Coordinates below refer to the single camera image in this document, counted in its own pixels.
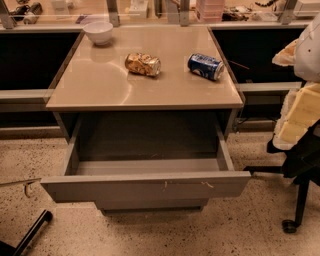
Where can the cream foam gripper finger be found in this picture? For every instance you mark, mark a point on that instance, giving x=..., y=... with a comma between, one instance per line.
x=286, y=57
x=300, y=111

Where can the grey top drawer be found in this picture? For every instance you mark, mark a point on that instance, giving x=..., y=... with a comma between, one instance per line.
x=131, y=156

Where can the grey drawer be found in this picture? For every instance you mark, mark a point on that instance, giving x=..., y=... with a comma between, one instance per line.
x=147, y=204
x=131, y=156

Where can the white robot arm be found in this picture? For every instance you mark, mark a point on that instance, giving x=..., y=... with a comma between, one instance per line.
x=307, y=53

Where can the grey drawer cabinet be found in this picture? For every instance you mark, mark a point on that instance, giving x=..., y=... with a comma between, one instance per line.
x=97, y=81

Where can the black office chair right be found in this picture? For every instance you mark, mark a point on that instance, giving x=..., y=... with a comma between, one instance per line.
x=302, y=163

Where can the blue soda can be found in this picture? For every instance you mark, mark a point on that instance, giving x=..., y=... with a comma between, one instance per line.
x=205, y=66

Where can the pink plastic container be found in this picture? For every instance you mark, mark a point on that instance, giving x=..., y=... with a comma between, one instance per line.
x=209, y=11

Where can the white bowl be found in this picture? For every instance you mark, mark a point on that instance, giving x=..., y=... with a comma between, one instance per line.
x=99, y=33

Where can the black chair leg left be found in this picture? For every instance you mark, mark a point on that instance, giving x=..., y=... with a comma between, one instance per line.
x=8, y=250

